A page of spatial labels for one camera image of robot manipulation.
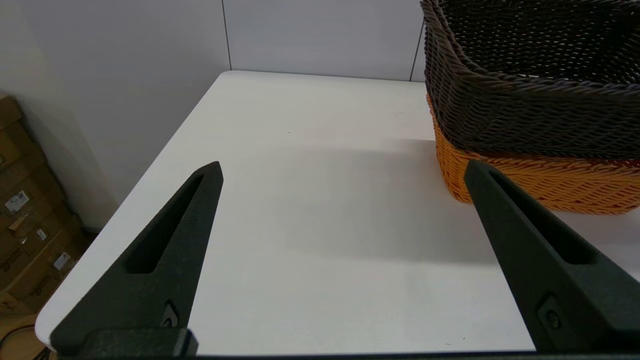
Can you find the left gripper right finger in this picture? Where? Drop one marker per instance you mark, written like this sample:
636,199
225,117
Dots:
545,260

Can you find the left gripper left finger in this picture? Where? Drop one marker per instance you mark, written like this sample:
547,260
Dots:
165,260

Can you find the orange wicker basket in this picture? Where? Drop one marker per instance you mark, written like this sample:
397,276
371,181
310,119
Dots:
540,180

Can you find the dark brown wicker basket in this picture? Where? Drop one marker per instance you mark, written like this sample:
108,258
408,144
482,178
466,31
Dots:
525,110

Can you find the cardboard box two white labels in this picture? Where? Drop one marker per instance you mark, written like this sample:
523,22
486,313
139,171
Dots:
50,275

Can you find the cardboard box one white label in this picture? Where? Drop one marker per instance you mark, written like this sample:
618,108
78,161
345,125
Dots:
35,210

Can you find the low cardboard box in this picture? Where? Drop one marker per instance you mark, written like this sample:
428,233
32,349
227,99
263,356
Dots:
12,304

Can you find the plain cardboard box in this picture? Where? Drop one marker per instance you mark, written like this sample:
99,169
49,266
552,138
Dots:
15,150

